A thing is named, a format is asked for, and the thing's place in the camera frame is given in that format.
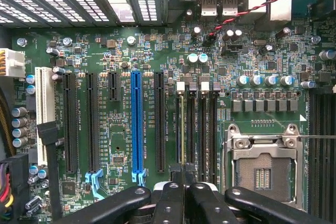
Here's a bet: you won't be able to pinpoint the RAM slot with white latch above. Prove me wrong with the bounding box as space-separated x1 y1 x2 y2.
175 81 186 167
198 81 210 183

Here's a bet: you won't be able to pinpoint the RAM slot with black latch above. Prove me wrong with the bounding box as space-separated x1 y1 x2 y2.
186 82 198 183
209 82 220 183

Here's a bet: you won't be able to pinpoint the silver CPU socket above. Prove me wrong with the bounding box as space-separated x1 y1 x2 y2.
222 123 308 212

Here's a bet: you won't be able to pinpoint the long black expansion slot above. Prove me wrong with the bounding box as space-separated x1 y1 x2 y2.
153 71 166 174
62 72 79 174
85 72 104 201

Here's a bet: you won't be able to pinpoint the blue expansion slot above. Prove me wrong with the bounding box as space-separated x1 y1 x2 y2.
130 70 147 187

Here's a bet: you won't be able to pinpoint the green motherboard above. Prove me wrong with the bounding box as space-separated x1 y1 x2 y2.
10 16 336 224

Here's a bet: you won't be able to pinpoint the short black expansion slot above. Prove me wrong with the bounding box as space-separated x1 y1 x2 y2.
108 71 121 102

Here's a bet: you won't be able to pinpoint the thin metal locking lever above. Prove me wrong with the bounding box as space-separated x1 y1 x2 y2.
282 134 336 141

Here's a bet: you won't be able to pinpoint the white expansion slot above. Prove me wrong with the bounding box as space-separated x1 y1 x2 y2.
34 66 56 166

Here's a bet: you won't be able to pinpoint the silver USB port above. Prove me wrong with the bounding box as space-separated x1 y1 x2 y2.
221 0 239 17
200 0 218 17

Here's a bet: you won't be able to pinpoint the white power connector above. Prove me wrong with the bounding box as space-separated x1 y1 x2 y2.
0 48 26 78

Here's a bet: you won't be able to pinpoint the large silver rear port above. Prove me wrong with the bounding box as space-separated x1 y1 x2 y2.
269 0 293 22

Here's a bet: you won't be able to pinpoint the flat black data cable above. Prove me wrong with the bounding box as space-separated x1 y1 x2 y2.
36 121 64 221

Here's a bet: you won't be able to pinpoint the black connector with coloured wires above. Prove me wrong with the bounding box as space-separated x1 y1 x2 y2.
0 153 30 221

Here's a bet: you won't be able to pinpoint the yellow black braided cable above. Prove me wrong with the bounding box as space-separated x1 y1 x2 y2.
0 87 17 157

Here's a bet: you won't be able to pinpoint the red black twisted wire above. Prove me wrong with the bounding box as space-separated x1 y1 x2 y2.
208 0 317 37

